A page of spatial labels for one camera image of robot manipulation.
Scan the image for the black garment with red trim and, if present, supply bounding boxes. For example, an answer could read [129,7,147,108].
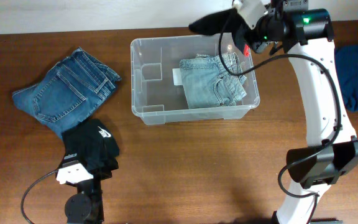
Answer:
[188,9,249,55]

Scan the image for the light blue jeans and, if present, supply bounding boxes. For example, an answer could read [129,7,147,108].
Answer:
[179,53,247,109]

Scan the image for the clear plastic storage bin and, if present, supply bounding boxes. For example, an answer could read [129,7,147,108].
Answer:
[131,33,260,125]

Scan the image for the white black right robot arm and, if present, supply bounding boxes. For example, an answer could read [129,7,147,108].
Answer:
[255,1,358,223]

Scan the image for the white label in bin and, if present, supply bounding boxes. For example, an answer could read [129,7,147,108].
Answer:
[172,68,182,86]

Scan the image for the dark blue folded jeans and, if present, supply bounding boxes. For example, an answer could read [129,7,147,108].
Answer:
[12,47,121,138]

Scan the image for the black Nike garment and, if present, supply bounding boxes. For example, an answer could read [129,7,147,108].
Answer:
[61,119,120,180]

